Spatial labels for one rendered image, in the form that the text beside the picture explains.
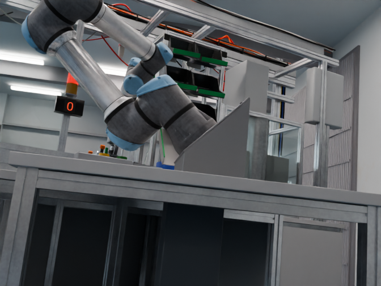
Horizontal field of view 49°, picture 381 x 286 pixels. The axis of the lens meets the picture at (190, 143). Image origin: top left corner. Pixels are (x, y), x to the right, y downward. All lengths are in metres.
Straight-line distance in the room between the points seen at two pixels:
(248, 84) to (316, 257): 1.27
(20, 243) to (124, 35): 0.78
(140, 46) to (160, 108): 0.34
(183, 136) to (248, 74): 1.87
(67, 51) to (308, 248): 2.16
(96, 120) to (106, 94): 10.81
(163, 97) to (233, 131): 0.23
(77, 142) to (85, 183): 11.07
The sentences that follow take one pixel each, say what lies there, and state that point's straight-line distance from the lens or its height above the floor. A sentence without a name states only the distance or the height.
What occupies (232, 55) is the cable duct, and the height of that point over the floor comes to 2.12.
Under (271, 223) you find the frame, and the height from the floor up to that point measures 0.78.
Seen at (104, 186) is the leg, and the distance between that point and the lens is 0.98.
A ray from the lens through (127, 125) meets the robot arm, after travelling 1.29.
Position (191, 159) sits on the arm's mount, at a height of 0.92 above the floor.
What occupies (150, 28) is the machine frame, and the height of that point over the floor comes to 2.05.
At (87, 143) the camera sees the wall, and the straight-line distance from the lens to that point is 12.02.
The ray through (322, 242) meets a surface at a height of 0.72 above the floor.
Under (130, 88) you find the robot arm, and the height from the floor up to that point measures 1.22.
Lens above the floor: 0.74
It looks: 11 degrees up
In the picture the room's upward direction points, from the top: 6 degrees clockwise
